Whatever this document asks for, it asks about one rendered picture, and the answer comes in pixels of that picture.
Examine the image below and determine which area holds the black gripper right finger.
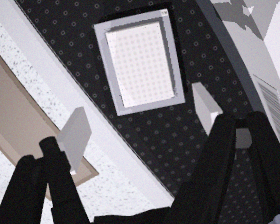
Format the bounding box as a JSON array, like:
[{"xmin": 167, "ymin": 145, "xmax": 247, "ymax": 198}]
[{"xmin": 162, "ymin": 82, "xmax": 280, "ymax": 224}]

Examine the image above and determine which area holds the white well plate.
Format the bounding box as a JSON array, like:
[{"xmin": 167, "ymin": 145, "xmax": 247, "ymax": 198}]
[{"xmin": 106, "ymin": 21, "xmax": 174, "ymax": 107}]

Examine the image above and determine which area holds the grey lab machine housing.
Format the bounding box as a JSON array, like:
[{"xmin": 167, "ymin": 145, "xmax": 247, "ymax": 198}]
[{"xmin": 196, "ymin": 0, "xmax": 280, "ymax": 142}]

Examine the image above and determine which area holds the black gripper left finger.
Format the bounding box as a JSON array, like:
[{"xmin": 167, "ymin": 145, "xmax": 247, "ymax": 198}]
[{"xmin": 0, "ymin": 106, "xmax": 92, "ymax": 224}]

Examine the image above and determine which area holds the grey flat plate nest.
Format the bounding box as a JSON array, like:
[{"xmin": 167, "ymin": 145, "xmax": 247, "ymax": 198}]
[{"xmin": 94, "ymin": 9, "xmax": 185, "ymax": 116}]

